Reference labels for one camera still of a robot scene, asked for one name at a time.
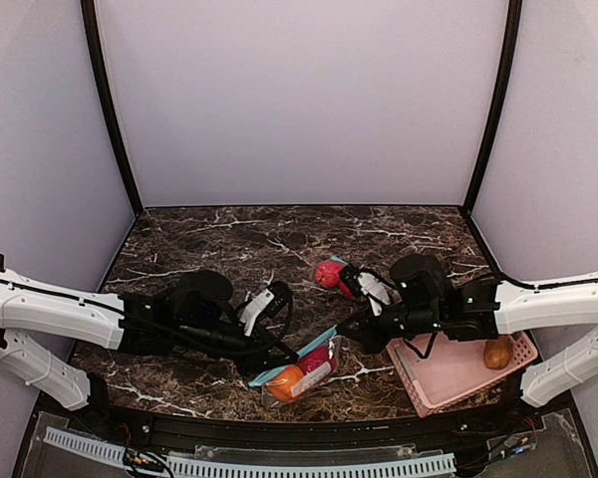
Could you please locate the red strawberry fruit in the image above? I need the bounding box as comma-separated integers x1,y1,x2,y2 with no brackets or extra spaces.
298,346,337,374

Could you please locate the orange tangerine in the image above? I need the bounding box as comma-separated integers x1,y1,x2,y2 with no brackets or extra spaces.
266,364,304,402

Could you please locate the red tomato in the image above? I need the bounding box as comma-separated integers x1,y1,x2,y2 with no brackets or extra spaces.
339,282,357,300

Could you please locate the clear zip bag blue zipper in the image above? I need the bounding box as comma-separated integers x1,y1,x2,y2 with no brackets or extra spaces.
314,258,356,300

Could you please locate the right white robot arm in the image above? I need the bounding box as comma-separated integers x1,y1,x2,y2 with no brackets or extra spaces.
337,254,598,407

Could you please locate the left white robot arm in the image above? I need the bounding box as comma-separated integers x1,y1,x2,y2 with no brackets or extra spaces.
0,254,299,412

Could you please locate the pink plastic basket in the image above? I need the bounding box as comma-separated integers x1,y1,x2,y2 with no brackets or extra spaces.
386,332,538,417

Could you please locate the brown kiwi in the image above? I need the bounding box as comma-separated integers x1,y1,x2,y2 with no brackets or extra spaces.
483,338,513,370

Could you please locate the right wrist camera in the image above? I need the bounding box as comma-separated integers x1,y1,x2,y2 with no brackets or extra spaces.
338,265,395,318

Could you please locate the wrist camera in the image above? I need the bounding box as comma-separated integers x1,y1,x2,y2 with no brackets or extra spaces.
338,265,395,318
239,281,292,337

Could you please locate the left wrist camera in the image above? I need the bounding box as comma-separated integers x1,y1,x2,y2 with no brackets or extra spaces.
239,281,292,337

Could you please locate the black front table rail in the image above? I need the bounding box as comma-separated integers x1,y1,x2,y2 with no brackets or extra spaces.
111,405,537,449

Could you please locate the white slotted cable duct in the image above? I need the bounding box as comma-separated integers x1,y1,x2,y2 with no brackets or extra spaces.
43,426,456,478

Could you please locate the right black frame post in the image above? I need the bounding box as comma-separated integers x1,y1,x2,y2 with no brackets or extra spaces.
462,0,523,216

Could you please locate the black frame post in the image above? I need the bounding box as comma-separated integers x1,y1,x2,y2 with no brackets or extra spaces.
462,0,523,216
80,0,145,217

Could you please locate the left black frame post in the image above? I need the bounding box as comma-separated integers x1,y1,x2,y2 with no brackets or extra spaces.
80,0,145,217

